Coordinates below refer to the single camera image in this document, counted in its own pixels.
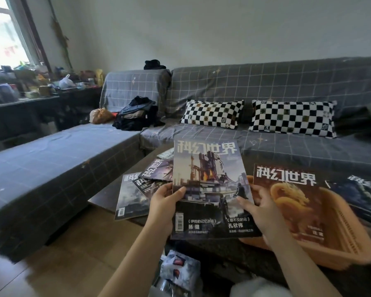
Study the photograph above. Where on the person's right hand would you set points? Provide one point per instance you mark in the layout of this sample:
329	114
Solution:
267	216

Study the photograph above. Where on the person's left hand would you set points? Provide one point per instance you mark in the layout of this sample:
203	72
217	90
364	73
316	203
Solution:
160	210

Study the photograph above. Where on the person's right thumb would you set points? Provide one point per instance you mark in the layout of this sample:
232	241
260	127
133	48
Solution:
245	203

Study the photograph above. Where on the person's left thumb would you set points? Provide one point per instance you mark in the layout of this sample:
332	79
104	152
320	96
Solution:
178	193

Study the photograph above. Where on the magazine with machine tower cover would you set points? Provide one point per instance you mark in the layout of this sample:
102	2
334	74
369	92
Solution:
208	188

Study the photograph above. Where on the person's right forearm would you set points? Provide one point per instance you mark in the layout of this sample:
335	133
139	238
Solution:
300	269

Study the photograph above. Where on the person's left forearm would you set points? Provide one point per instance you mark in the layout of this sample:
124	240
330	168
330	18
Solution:
136	262

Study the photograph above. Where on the magazine with purple cover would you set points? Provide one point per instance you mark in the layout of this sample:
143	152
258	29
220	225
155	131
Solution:
157	171

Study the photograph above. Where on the magazine with white cover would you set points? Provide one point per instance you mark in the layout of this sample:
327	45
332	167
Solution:
167	154

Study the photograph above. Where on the magazine with grey cover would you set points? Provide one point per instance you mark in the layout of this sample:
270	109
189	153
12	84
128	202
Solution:
129	201

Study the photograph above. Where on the magazine with orange dragon cover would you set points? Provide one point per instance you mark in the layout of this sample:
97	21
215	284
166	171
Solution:
296	201

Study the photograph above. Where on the clear plastic printed packet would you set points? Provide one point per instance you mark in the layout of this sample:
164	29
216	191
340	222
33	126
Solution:
179	272

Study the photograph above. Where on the black white checkered pillow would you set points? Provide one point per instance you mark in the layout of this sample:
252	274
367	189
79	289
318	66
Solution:
293	119
211	114

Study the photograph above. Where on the white fluffy slipper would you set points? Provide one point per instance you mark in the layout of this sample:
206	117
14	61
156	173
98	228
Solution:
259	289

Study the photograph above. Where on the black backpack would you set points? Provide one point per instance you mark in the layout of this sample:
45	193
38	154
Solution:
137	114

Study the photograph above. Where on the sofa with grey checked cover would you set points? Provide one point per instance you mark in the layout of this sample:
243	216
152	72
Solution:
80	163

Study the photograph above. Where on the orange plastic basket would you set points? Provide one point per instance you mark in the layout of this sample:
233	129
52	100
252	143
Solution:
346	241

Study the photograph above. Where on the orange plastic bag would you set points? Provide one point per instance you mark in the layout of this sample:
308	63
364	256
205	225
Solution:
100	115

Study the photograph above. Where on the magazine with dark blue cover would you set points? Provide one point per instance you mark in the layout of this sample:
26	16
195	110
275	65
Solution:
358	197

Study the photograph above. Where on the black cloth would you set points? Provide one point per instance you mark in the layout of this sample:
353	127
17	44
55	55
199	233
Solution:
154	64

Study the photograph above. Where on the white plastic bag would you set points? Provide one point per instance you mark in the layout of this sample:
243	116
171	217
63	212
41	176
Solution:
66	82

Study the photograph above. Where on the dark long side table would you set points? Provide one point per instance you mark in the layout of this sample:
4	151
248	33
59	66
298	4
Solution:
24	117

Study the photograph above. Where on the clutter of household items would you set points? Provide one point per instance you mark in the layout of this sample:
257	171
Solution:
27	80

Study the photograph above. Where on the dried hanging plant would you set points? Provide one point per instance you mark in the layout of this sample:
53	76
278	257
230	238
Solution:
61	30

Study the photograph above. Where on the window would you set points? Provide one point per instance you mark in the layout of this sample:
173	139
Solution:
6	33

